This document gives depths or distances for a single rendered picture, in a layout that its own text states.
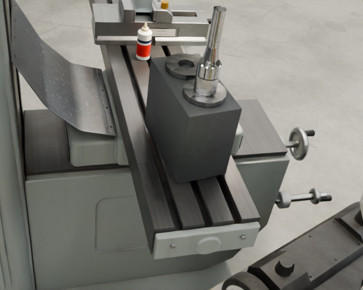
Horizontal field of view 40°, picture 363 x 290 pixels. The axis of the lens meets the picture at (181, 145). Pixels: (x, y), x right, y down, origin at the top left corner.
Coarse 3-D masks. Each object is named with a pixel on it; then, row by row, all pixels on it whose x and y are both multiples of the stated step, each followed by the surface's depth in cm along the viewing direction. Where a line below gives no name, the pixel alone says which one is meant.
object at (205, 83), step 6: (198, 72) 98; (204, 72) 97; (210, 72) 97; (216, 72) 98; (198, 78) 99; (204, 78) 98; (210, 78) 98; (216, 78) 99; (198, 84) 100; (204, 84) 99; (210, 84) 99; (216, 84) 100; (198, 90) 100; (204, 90) 100; (210, 90) 100; (216, 90) 102
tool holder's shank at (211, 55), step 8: (216, 8) 91; (224, 8) 91; (216, 16) 91; (224, 16) 91; (216, 24) 92; (216, 32) 93; (208, 40) 95; (216, 40) 94; (208, 48) 95; (216, 48) 95; (208, 56) 96; (216, 56) 96
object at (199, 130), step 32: (160, 64) 110; (192, 64) 110; (160, 96) 110; (192, 96) 100; (224, 96) 102; (160, 128) 113; (192, 128) 100; (224, 128) 103; (192, 160) 106; (224, 160) 110
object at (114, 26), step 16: (128, 0) 150; (96, 16) 148; (112, 16) 150; (128, 16) 146; (144, 16) 152; (176, 16) 156; (192, 16) 158; (96, 32) 148; (112, 32) 149; (128, 32) 150; (160, 32) 152; (176, 32) 154; (192, 32) 154
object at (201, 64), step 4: (200, 60) 98; (204, 60) 98; (200, 64) 97; (204, 64) 97; (208, 64) 97; (212, 64) 97; (216, 64) 98; (220, 64) 98; (200, 68) 98; (204, 68) 97; (208, 68) 96; (212, 68) 97; (216, 68) 97; (220, 68) 98
